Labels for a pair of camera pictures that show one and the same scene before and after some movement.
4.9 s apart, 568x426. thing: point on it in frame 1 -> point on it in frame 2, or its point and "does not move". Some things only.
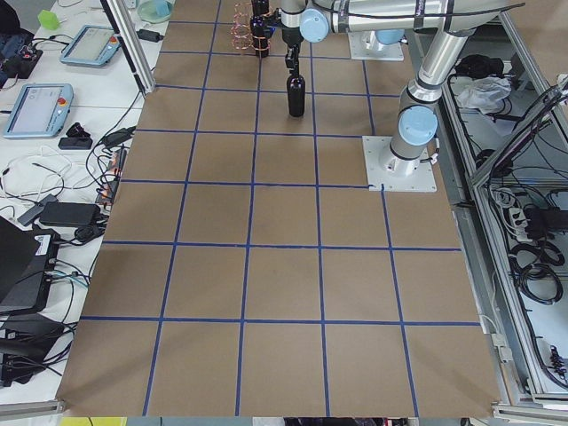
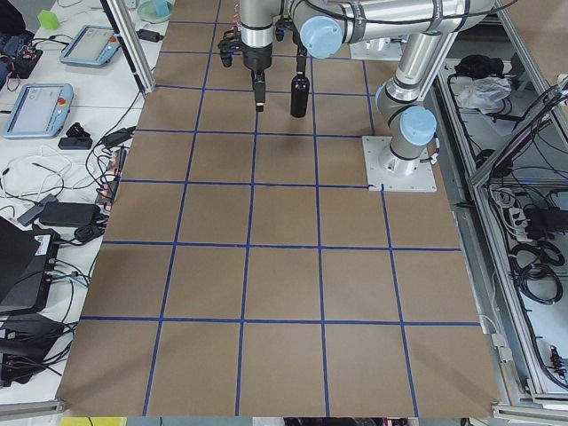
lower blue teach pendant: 93,46 does not move
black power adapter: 150,35 does not move
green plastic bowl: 154,11 does not move
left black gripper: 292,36 -> 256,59
